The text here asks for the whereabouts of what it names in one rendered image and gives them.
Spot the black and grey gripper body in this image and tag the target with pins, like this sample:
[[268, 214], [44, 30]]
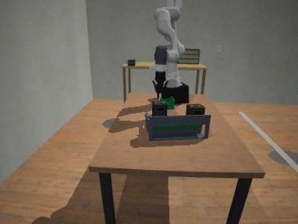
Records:
[[160, 75]]

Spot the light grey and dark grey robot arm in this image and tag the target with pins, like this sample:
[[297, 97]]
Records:
[[166, 26]]

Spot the grey shelf rack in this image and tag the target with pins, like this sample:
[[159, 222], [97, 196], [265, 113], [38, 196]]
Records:
[[177, 120]]

